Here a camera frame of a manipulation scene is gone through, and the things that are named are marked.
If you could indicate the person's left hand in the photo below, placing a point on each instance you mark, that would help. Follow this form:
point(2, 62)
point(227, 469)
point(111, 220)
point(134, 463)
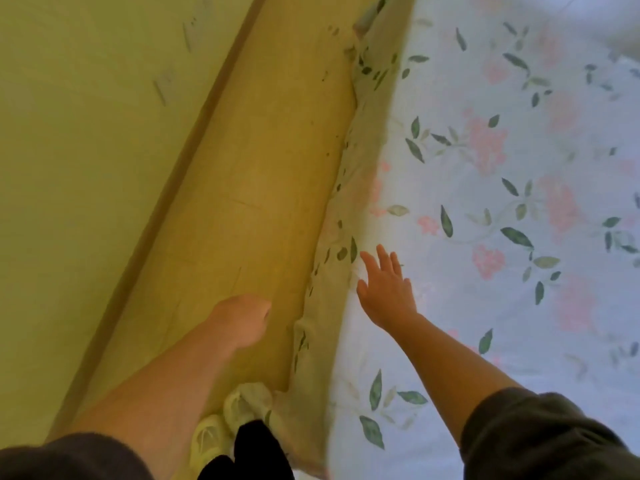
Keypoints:
point(240, 322)

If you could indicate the person's right hand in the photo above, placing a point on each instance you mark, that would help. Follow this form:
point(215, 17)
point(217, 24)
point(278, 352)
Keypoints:
point(390, 299)

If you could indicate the floral leaf print bed sheet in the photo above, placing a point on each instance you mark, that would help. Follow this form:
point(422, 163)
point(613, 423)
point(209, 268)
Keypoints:
point(500, 219)

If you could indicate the person's left forearm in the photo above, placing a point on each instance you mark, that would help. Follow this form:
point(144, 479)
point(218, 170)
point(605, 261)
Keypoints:
point(155, 404)

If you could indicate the person's right forearm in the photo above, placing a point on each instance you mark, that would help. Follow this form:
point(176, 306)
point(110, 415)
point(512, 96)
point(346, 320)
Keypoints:
point(450, 374)

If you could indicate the person's white right shoe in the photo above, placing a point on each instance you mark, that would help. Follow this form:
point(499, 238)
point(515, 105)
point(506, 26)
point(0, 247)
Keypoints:
point(245, 402)

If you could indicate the person's white shoe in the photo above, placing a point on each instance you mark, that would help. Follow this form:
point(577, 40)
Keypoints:
point(210, 439)
point(245, 402)

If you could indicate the person's white left shoe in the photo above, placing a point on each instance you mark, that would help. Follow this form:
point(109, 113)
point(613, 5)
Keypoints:
point(210, 439)

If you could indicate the person's black trousers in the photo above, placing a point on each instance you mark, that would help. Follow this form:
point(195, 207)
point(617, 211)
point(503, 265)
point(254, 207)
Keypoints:
point(255, 452)

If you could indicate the dark grey right sleeve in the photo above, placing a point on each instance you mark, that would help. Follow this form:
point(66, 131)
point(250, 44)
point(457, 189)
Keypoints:
point(545, 439)

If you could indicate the dark grey sleeve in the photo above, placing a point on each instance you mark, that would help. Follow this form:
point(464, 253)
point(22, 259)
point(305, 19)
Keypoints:
point(545, 439)
point(70, 459)

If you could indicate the dark grey left sleeve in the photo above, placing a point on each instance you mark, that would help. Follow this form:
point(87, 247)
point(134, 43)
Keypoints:
point(70, 459)

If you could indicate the small white wall plate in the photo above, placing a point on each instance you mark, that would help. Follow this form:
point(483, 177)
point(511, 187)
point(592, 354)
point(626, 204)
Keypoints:
point(162, 87)

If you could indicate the white double wall socket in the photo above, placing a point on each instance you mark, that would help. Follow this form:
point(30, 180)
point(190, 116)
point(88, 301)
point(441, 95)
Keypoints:
point(197, 19)

